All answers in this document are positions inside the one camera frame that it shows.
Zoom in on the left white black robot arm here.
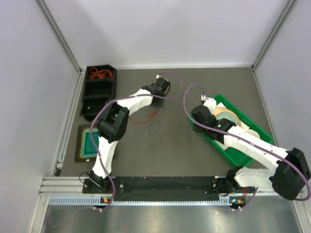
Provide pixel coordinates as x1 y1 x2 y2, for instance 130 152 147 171
89 75 171 193

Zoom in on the black compartment organizer bin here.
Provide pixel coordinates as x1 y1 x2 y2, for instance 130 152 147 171
80 65 117 122

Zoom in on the small beige cup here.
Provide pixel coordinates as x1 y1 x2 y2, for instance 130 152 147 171
245 129 260 139

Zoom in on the red thin cable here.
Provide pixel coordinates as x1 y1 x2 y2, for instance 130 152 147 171
128 108 160 125

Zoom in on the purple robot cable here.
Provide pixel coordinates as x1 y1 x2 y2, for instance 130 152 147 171
89 71 183 212
182 84 311 211

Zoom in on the teal sponge on black tray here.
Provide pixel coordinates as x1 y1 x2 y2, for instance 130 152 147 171
74 124 97 163

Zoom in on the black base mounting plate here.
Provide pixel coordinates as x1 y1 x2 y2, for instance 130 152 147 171
82 176 256 195

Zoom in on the aluminium front frame rail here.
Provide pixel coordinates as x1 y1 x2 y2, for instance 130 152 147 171
38 176 304 196

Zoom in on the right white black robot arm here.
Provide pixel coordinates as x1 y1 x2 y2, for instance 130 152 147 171
189 95 311 200

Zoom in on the white square board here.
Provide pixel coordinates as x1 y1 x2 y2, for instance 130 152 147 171
215 102 250 131

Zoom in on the green plastic tray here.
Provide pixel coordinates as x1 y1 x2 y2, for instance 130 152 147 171
202 94 274 167

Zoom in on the grey thin cable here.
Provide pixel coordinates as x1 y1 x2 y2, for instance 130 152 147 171
142 120 162 148

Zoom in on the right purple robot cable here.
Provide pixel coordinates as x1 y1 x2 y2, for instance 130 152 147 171
182 84 311 211

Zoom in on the orange thin cable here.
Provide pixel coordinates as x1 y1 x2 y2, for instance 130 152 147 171
88 67 114 80

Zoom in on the beige painted ceramic plate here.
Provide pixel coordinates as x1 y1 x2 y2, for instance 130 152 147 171
213 107 241 126

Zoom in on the grey slotted cable duct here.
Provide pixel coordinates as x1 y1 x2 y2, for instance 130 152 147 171
49 196 244 206

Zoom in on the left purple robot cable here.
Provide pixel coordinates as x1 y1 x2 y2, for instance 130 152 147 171
89 71 183 212

